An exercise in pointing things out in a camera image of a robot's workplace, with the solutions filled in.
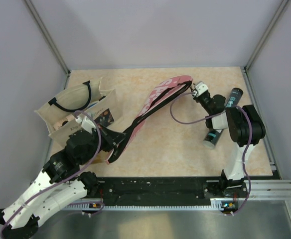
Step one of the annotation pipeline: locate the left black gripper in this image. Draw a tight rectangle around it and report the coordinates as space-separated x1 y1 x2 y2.
79 123 128 165

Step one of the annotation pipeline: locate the beige floral tote bag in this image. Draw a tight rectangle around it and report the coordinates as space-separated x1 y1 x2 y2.
35 78 123 147

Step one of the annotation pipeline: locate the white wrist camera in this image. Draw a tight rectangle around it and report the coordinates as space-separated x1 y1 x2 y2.
75 116 96 133
192 81 208 98

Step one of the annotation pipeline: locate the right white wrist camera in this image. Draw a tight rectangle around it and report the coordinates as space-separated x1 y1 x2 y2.
192 81 208 98

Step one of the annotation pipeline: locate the black shuttlecock tube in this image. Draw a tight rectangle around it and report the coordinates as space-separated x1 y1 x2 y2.
202 88 243 149

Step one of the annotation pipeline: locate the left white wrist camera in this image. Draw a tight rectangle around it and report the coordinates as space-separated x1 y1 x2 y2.
75 116 96 133

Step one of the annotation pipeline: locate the pink racket cover bag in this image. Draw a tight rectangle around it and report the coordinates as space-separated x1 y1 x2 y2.
106 75 193 164

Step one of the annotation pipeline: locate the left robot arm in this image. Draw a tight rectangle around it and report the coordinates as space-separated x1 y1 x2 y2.
0 126 126 239

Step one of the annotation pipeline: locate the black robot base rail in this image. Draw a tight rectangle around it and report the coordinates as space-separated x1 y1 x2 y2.
84 177 246 207

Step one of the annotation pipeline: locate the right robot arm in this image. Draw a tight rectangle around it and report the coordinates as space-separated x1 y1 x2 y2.
192 85 266 197

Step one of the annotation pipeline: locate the brown cardboard box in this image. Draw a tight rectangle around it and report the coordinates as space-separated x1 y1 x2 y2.
92 151 109 164

